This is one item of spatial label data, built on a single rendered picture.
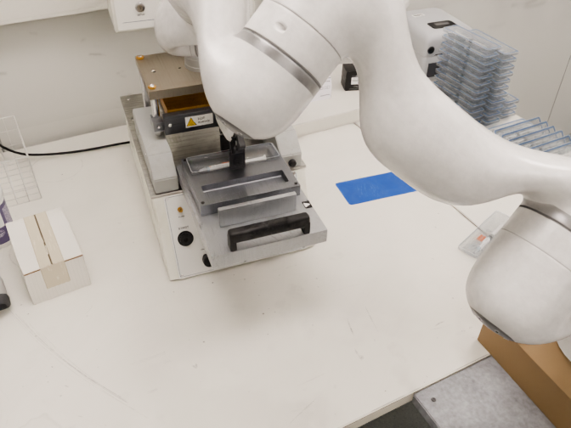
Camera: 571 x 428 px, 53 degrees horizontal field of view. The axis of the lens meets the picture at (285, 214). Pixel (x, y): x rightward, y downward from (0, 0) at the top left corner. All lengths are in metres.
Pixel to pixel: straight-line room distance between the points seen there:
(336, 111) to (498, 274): 1.16
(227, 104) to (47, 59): 1.20
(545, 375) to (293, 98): 0.72
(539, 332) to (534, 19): 2.10
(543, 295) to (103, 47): 1.38
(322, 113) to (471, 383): 0.95
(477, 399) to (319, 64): 0.74
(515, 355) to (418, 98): 0.66
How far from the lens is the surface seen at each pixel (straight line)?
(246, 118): 0.57
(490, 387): 1.16
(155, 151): 1.22
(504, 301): 0.69
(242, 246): 1.01
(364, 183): 1.55
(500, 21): 2.55
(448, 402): 1.12
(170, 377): 1.12
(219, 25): 0.61
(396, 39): 0.59
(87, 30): 1.72
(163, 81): 1.25
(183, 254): 1.25
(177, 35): 0.93
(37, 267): 1.25
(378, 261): 1.32
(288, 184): 1.11
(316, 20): 0.57
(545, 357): 1.10
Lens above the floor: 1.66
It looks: 39 degrees down
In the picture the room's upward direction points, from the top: 1 degrees clockwise
